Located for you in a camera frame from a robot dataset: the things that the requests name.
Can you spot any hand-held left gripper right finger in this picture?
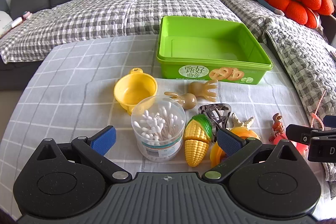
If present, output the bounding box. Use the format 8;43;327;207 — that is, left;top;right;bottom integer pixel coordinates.
202;128;298;184

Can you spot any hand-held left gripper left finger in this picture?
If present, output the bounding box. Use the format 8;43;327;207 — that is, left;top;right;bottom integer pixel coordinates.
36;126;132;184

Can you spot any pink toy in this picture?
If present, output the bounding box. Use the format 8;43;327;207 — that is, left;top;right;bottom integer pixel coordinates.
270;134;308;154

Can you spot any orange toy cup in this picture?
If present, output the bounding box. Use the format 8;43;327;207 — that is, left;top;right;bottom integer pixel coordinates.
209;127;261;165

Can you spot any red crab figure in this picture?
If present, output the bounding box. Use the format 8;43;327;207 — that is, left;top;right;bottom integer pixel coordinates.
268;113;284;142

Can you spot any yellow toy corn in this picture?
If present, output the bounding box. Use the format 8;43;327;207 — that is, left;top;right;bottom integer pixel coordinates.
183;114;213;167

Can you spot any clear cotton swab jar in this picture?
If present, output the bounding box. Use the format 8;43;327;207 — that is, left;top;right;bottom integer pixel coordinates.
131;95;186;163

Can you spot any yellow toy pot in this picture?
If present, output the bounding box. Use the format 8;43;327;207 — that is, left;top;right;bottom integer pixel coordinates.
113;68;158;112

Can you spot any green plastic box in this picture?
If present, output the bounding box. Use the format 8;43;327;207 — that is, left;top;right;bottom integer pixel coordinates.
156;16;273;85

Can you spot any beige starfish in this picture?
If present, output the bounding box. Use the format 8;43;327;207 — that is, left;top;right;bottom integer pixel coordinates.
230;113;256;130

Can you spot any spotted clear hair claw clip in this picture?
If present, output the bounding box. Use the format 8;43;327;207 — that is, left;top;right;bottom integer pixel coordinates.
198;103;232;143

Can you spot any grey grid tablecloth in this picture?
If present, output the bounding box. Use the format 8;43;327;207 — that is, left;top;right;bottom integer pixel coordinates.
0;34;327;224

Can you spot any tan hand-shaped massager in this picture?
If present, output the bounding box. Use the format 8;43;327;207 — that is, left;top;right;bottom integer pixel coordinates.
188;79;218;103
164;91;198;110

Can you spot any grey checked blanket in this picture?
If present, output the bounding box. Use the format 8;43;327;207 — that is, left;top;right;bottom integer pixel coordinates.
0;0;244;64

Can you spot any orange pumpkin cushion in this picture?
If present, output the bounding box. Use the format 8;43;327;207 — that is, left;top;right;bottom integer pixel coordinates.
262;0;335;29

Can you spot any grey checked sofa cover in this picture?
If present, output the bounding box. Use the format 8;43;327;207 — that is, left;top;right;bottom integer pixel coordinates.
216;0;326;43

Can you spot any pink and white packet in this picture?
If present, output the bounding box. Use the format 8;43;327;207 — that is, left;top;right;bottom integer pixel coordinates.
0;11;32;39

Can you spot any pink cord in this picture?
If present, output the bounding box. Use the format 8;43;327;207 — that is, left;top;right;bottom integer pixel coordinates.
309;90;327;130

